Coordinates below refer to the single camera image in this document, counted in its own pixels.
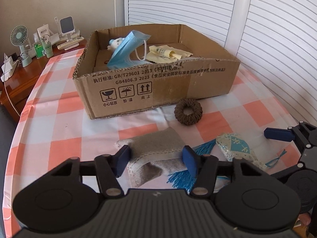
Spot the blue tassel sachet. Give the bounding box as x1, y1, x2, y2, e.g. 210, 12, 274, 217
168, 133, 287, 192

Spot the grey fabric pouch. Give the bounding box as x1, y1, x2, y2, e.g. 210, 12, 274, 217
115, 127, 186, 188

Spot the brown scrunchie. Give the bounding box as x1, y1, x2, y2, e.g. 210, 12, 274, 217
174, 99, 202, 126

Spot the blue face mask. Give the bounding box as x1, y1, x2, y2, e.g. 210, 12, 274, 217
107, 30, 151, 70

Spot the blue plush toy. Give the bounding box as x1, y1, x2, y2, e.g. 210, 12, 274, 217
107, 38, 125, 53

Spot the pink checkered tablecloth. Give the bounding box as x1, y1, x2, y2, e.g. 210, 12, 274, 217
2, 51, 300, 237

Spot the cardboard box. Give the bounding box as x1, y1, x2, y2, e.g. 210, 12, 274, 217
73, 24, 240, 119

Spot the white louvered closet door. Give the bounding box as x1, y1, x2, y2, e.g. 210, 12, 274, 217
125, 0, 316, 124

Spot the wooden nightstand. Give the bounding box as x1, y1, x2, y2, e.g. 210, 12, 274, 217
0, 39, 88, 123

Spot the white remote control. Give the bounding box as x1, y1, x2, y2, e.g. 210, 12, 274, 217
57, 36, 84, 51

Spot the green tube bottle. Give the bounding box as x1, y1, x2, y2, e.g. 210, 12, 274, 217
41, 35, 54, 58

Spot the green box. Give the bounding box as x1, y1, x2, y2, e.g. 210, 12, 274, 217
33, 42, 45, 59

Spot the white power strip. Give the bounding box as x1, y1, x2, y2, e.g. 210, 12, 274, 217
1, 57, 18, 82

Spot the phone on white stand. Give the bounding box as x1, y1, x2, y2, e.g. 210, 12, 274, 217
60, 16, 75, 41

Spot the white card box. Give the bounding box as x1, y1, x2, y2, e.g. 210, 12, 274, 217
37, 24, 51, 39

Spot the green desk fan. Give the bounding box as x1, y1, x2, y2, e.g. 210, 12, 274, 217
10, 25, 32, 67

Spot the white charging cable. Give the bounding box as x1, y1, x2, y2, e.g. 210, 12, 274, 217
2, 53, 22, 118

